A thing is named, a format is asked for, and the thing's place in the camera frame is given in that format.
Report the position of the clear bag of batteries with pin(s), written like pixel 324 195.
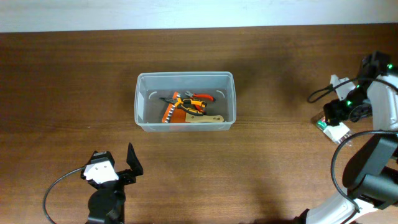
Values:
pixel 336 134

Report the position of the clear plastic container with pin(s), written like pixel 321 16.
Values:
pixel 149 109

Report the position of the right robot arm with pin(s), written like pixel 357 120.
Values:
pixel 369 184

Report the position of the orange scraper wooden handle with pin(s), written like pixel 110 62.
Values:
pixel 205 119

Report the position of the small red-handled cutters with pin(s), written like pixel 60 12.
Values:
pixel 200 96

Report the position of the orange black long-nose pliers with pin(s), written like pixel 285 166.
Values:
pixel 185 104

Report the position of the white camera box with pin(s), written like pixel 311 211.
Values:
pixel 345 86
pixel 100 172

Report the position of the left white camera box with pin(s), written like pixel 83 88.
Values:
pixel 100 172

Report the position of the orange bit holder strip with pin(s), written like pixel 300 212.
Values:
pixel 170 109

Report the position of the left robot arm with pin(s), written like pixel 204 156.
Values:
pixel 106 205

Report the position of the right white camera box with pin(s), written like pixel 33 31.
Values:
pixel 345 86

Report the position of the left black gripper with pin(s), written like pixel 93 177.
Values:
pixel 127 174

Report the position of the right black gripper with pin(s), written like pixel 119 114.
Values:
pixel 333 112

